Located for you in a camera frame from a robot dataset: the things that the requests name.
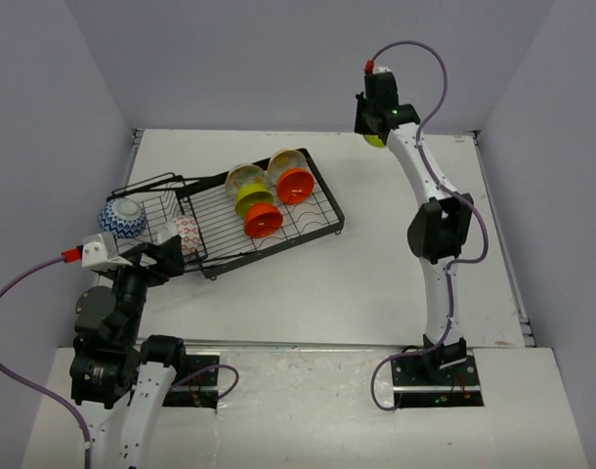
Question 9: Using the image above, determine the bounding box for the yellow blue pattern ceramic bowl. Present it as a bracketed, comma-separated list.
[267, 149, 307, 184]

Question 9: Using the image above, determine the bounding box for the blue white pattern bowl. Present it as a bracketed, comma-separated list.
[98, 197, 148, 239]

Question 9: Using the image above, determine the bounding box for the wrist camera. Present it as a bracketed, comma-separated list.
[363, 59, 392, 76]
[81, 233, 132, 272]

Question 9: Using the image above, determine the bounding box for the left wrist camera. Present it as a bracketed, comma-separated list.
[81, 233, 132, 272]

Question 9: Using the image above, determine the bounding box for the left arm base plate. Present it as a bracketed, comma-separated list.
[162, 353, 240, 410]

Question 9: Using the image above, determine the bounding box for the black wire dish rack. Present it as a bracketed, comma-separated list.
[106, 149, 345, 280]

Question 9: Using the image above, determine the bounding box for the red white pattern bowl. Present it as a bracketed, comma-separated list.
[156, 215, 200, 256]

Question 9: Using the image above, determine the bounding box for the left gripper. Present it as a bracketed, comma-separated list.
[101, 234, 184, 342]

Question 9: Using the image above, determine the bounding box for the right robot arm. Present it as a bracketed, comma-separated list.
[355, 67, 473, 384]

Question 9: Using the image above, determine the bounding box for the leaf pattern ceramic bowl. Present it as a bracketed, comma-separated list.
[225, 163, 266, 198]

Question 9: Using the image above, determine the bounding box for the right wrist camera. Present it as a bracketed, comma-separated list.
[363, 59, 392, 76]

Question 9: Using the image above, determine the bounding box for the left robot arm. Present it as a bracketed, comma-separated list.
[69, 233, 189, 468]

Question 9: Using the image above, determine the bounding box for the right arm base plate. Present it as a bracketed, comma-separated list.
[391, 353, 484, 409]

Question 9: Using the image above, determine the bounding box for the orange bowl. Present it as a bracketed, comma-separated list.
[243, 202, 283, 238]
[276, 168, 315, 204]

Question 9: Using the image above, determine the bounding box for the green bowl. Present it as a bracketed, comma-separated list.
[363, 135, 386, 149]
[234, 183, 275, 218]

